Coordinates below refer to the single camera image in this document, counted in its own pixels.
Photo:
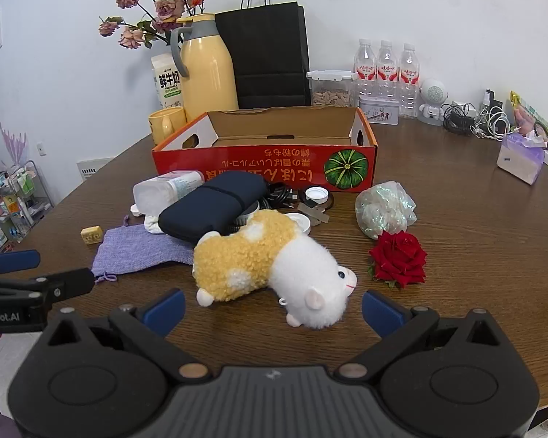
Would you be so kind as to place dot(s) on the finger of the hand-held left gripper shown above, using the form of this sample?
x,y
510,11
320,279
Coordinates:
x,y
16,261
68,281

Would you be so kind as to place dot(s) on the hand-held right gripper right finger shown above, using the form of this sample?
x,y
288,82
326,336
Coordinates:
x,y
383,312

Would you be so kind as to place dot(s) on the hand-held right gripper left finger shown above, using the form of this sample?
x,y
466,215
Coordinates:
x,y
166,308

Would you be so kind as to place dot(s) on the small yellow block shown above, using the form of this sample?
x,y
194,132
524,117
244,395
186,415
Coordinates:
x,y
91,235

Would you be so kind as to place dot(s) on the red rose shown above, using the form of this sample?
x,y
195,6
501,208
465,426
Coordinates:
x,y
399,258

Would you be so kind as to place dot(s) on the purple knit pouch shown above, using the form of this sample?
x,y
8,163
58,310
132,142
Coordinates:
x,y
137,248

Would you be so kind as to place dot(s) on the white cloth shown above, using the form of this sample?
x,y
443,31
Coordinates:
x,y
153,224

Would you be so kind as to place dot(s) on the iridescent plastic bag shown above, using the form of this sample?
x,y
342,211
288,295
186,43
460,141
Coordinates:
x,y
383,210

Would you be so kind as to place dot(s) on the yellow white plush hamster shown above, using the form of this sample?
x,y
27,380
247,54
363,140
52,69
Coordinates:
x,y
265,255

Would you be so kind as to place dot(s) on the navy zip pouch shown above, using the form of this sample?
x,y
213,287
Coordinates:
x,y
210,205

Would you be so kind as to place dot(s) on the white wet wipes pack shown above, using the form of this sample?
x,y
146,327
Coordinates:
x,y
164,191

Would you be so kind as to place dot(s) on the white round lid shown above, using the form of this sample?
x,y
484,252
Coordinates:
x,y
299,222

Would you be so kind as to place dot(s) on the red cardboard box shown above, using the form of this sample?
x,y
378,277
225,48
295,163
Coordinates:
x,y
265,164

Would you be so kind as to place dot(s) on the black tape roll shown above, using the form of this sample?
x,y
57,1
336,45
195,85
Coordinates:
x,y
331,200

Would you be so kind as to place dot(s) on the white bottle cap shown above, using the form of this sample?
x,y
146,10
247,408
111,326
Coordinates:
x,y
316,193

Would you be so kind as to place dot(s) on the yellow mug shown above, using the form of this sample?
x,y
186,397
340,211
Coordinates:
x,y
164,123

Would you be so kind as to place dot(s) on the purple tissue pack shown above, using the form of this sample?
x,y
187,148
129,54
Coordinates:
x,y
518,164

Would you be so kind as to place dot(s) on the grey metal tin box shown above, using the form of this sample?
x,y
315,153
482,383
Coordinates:
x,y
379,112

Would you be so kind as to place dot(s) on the white milk carton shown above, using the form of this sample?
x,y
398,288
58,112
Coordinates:
x,y
166,84

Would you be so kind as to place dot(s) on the clear container of nuts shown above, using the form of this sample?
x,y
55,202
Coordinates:
x,y
331,98

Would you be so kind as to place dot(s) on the white robot toy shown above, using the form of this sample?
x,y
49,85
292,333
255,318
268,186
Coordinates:
x,y
433,93

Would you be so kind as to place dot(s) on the white power adapter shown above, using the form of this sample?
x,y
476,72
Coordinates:
x,y
486,98

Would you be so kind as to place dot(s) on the yellow thermos jug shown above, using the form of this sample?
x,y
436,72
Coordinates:
x,y
208,73

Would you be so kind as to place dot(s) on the clear water bottle red label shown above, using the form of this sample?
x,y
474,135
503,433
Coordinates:
x,y
365,66
408,70
386,67

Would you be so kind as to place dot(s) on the colourful snack packet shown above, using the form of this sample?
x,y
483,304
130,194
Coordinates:
x,y
525,114

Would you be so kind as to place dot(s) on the black paper bag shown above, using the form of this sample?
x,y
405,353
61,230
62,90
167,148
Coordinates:
x,y
265,50

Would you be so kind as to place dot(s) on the purple wall sticker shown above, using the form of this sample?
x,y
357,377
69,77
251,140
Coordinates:
x,y
13,146

